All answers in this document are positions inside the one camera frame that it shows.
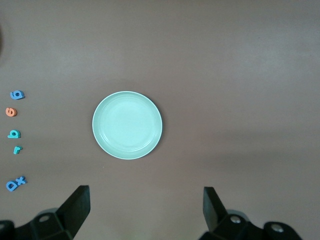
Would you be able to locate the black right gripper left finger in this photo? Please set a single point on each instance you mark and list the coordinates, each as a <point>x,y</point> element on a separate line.
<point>75,212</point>

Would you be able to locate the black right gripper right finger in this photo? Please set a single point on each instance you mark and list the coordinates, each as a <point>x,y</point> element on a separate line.
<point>215,215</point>

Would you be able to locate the teal foam letter r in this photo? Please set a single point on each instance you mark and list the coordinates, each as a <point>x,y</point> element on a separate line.
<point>17,149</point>

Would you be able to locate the teal foam letter d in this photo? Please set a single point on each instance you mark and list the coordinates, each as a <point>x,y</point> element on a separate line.
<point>14,134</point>

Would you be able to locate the orange foam letter e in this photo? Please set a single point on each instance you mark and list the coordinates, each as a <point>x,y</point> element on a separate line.
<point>11,112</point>

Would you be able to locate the blue foam letter x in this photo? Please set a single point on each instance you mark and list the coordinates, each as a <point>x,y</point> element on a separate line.
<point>21,180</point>

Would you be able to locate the blue foam letter D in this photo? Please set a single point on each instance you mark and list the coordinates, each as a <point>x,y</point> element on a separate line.
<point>11,186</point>

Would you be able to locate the pale green round plate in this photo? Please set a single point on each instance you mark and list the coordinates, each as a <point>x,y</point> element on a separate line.
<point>127,125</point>

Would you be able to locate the blue foam letter g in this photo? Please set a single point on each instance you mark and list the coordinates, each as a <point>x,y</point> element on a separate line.
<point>17,94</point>

